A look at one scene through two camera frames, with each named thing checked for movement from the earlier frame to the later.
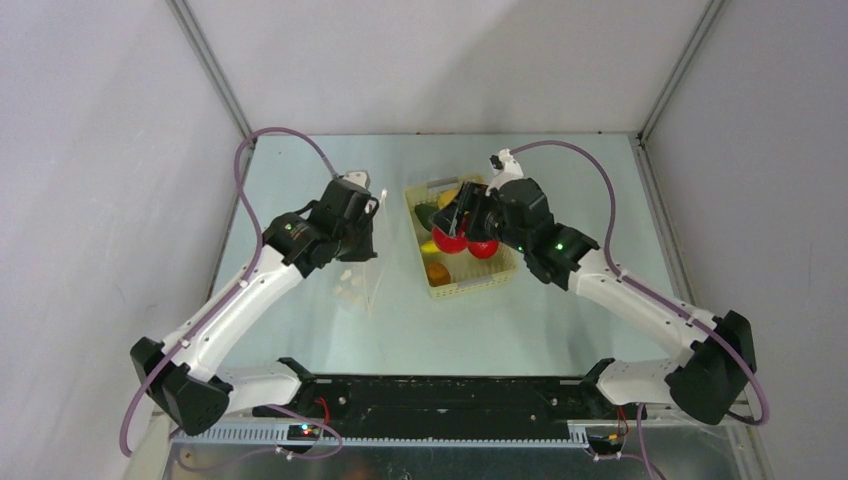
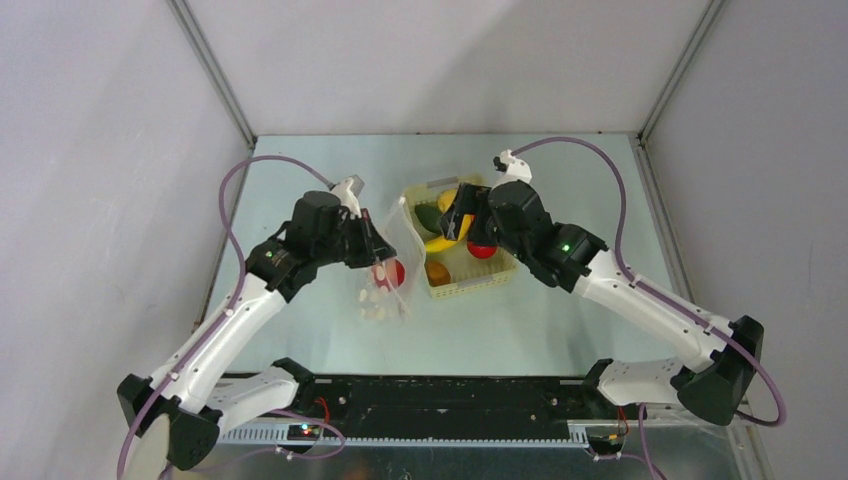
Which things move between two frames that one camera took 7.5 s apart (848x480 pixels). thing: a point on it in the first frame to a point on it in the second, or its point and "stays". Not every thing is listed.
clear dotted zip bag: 360,289 to 386,291
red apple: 451,244 to 389,273
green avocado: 424,212 stays
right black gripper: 471,209 stays
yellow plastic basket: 447,272 stays
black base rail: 449,402 stays
